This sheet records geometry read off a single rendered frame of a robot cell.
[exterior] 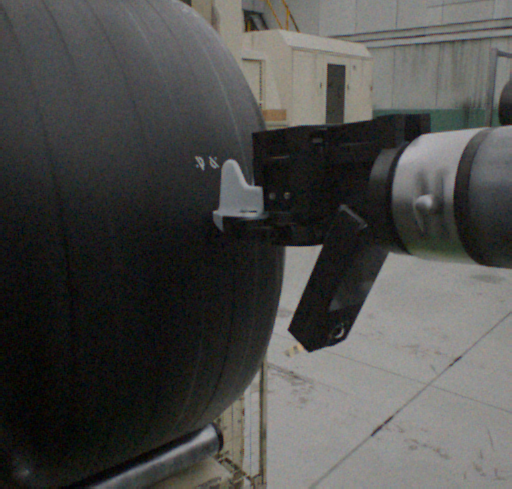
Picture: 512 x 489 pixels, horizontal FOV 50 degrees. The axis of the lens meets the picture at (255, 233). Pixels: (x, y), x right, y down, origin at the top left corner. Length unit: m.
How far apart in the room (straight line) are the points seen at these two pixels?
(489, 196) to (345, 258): 0.11
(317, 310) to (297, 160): 0.10
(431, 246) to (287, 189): 0.11
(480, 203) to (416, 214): 0.04
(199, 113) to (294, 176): 0.17
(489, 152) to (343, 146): 0.10
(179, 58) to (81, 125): 0.14
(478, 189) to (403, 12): 12.51
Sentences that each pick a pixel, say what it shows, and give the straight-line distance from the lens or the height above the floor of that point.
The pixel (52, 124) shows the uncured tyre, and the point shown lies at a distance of 0.46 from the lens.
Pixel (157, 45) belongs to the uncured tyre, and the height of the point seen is 1.39.
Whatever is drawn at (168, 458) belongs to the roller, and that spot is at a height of 0.91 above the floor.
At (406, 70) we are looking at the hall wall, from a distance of 12.58.
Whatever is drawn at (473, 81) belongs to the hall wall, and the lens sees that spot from 12.00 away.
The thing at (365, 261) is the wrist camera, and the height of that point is 1.24.
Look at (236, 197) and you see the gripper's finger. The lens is 0.44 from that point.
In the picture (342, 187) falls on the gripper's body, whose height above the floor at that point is 1.28.
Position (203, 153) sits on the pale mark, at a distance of 0.50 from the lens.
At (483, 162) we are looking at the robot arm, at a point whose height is 1.31.
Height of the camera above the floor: 1.33
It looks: 12 degrees down
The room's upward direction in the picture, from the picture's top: straight up
